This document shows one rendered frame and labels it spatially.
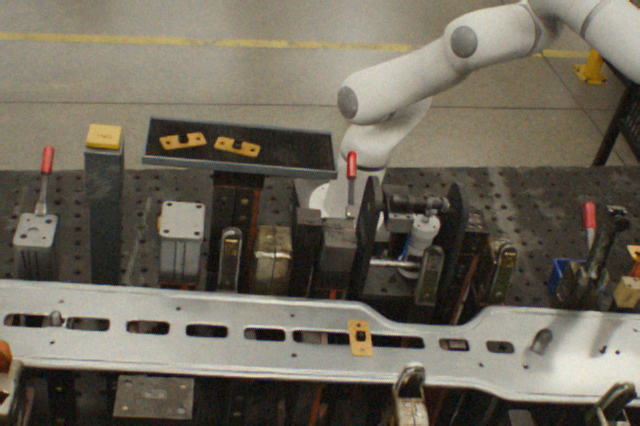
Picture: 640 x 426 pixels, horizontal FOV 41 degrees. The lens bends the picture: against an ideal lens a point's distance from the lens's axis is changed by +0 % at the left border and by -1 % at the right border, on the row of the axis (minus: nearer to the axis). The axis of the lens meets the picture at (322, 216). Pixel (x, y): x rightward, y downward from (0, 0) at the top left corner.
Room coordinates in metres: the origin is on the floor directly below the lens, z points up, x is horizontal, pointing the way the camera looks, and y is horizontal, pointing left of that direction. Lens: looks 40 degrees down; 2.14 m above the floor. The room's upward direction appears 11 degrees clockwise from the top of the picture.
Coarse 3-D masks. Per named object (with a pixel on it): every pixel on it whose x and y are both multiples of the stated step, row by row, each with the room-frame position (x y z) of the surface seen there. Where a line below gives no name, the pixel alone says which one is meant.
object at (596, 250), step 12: (612, 216) 1.30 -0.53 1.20; (624, 216) 1.30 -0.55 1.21; (600, 228) 1.30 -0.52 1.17; (612, 228) 1.30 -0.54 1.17; (624, 228) 1.27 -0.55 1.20; (600, 240) 1.28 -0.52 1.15; (612, 240) 1.29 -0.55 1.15; (600, 252) 1.29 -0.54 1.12; (588, 264) 1.28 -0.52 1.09; (600, 264) 1.29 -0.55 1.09; (588, 276) 1.27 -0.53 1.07; (600, 276) 1.28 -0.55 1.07
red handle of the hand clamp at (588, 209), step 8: (584, 208) 1.39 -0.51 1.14; (592, 208) 1.39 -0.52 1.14; (584, 216) 1.38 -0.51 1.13; (592, 216) 1.38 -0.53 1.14; (584, 224) 1.37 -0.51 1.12; (592, 224) 1.36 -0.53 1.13; (592, 232) 1.35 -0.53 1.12; (592, 240) 1.34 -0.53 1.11; (592, 272) 1.28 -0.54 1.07; (592, 280) 1.28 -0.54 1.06
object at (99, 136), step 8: (96, 128) 1.31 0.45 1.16; (104, 128) 1.31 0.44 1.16; (112, 128) 1.32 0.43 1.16; (120, 128) 1.32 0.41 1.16; (88, 136) 1.28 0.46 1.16; (96, 136) 1.28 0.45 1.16; (104, 136) 1.29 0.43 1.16; (112, 136) 1.29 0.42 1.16; (120, 136) 1.30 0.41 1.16; (88, 144) 1.26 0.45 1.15; (96, 144) 1.26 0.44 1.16; (104, 144) 1.27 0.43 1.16; (112, 144) 1.27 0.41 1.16
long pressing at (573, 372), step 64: (0, 320) 0.94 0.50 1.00; (128, 320) 0.99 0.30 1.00; (192, 320) 1.02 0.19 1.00; (256, 320) 1.05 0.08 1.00; (320, 320) 1.08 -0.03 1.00; (384, 320) 1.11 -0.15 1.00; (512, 320) 1.18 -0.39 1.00; (576, 320) 1.22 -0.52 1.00; (384, 384) 0.97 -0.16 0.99; (448, 384) 1.00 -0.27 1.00; (512, 384) 1.02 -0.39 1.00; (576, 384) 1.05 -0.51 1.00
